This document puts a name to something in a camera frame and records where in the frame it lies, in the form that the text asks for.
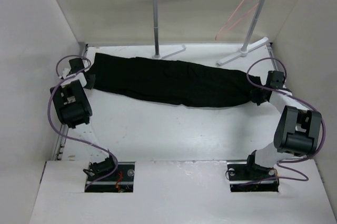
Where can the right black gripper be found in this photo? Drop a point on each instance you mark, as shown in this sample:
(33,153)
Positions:
(254,97)

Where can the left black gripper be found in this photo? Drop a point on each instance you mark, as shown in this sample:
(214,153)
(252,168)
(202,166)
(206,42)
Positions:
(92,80)

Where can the pink wire hanger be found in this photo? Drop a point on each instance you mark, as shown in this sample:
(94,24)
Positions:
(244,8)

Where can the black trousers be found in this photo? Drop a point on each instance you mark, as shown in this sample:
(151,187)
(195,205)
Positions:
(172,82)

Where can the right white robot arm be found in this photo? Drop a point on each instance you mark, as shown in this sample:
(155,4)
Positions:
(297,132)

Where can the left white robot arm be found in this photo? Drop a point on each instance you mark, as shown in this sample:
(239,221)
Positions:
(73,109)

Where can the white and metal clothes rack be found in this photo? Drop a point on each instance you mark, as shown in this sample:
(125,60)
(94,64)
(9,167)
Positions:
(246,48)

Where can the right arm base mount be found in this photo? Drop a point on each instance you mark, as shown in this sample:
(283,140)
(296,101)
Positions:
(243,178)

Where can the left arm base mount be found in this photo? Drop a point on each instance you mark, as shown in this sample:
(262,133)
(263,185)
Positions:
(121,181)

